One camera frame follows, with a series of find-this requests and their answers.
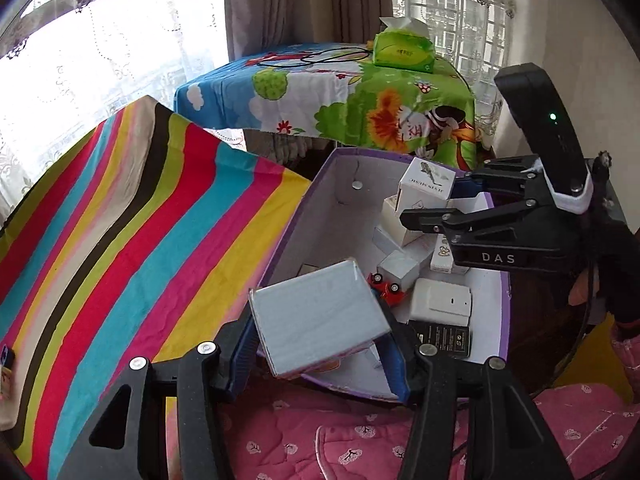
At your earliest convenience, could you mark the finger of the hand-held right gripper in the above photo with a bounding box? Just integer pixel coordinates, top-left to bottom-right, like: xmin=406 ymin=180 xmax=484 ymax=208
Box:
xmin=467 ymin=156 xmax=544 ymax=197
xmin=399 ymin=200 xmax=532 ymax=242

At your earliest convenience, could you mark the red toy car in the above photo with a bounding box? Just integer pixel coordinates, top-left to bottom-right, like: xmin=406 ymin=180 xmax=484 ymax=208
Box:
xmin=366 ymin=271 xmax=404 ymax=307

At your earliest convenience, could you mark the pink quilt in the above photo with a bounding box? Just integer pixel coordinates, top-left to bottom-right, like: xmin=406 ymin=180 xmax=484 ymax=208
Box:
xmin=165 ymin=382 xmax=640 ymax=480

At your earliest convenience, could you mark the black box with gold print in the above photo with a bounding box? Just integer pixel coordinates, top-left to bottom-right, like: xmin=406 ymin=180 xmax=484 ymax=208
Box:
xmin=409 ymin=319 xmax=472 ymax=360

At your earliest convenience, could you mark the white flat box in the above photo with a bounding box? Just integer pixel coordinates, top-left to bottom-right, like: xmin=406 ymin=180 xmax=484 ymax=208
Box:
xmin=408 ymin=277 xmax=474 ymax=328

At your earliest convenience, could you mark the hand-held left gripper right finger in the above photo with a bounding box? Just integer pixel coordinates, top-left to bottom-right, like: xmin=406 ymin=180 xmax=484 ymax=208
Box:
xmin=377 ymin=300 xmax=573 ymax=480

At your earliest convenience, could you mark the person's right hand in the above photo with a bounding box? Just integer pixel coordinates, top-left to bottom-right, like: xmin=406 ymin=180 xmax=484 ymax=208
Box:
xmin=567 ymin=260 xmax=601 ymax=308

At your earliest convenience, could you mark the white upright box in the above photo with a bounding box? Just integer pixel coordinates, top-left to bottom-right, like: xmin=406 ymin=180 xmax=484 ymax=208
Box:
xmin=382 ymin=194 xmax=418 ymax=248

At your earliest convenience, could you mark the striped blanket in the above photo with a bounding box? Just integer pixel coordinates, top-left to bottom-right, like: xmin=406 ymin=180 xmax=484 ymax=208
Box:
xmin=0 ymin=95 xmax=313 ymax=480

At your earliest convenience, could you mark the white lace curtain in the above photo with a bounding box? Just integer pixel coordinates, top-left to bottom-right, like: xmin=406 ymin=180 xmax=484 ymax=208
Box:
xmin=390 ymin=0 xmax=518 ymax=126
xmin=0 ymin=0 xmax=228 ymax=221

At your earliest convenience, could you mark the plain white box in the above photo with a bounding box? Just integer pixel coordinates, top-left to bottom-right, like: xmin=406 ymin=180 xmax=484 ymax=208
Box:
xmin=248 ymin=258 xmax=394 ymax=379

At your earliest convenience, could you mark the green tissue pack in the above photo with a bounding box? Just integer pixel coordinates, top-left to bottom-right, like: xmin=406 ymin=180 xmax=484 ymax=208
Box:
xmin=371 ymin=16 xmax=436 ymax=74

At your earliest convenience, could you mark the purple storage box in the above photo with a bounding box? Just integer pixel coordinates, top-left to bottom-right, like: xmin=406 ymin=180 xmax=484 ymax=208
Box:
xmin=256 ymin=146 xmax=514 ymax=404

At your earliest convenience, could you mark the white box with drawing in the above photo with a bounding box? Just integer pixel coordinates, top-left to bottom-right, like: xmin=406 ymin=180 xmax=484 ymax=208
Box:
xmin=398 ymin=156 xmax=457 ymax=217

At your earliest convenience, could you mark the person's pink clothing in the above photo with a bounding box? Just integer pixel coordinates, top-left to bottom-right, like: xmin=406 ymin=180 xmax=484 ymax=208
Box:
xmin=611 ymin=320 xmax=640 ymax=406

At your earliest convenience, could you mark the brown curtain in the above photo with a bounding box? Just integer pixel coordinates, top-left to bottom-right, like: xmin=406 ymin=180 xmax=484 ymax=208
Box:
xmin=222 ymin=0 xmax=393 ymax=63

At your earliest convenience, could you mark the cartoon printed tablecloth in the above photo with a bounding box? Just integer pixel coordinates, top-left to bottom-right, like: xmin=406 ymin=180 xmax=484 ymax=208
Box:
xmin=173 ymin=42 xmax=496 ymax=171

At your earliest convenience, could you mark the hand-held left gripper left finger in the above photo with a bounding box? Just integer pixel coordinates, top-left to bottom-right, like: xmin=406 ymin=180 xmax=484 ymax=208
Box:
xmin=57 ymin=304 xmax=259 ymax=480

